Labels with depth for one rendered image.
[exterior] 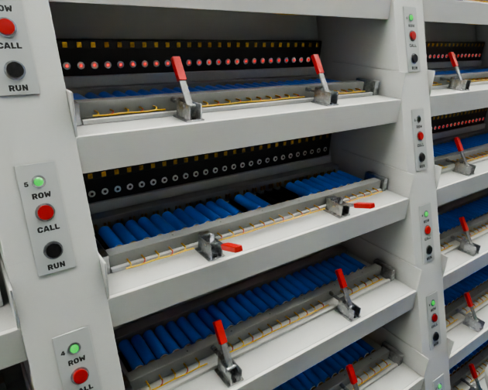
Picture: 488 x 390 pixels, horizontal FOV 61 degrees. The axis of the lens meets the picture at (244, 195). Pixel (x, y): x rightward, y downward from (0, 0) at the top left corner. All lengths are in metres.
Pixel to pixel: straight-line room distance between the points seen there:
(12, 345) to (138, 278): 0.15
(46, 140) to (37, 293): 0.17
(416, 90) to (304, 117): 0.30
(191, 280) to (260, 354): 0.21
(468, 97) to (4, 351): 0.99
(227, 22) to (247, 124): 0.31
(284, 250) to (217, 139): 0.21
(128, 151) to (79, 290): 0.17
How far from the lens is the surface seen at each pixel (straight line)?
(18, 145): 0.50
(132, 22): 0.79
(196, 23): 0.84
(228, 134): 0.60
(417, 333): 1.00
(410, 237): 0.92
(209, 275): 0.60
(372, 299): 0.89
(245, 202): 0.74
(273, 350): 0.73
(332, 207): 0.76
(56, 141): 0.51
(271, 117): 0.64
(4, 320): 0.55
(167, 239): 0.60
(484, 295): 1.38
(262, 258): 0.65
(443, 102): 1.01
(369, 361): 0.99
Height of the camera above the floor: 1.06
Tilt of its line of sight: 8 degrees down
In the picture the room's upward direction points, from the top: 8 degrees counter-clockwise
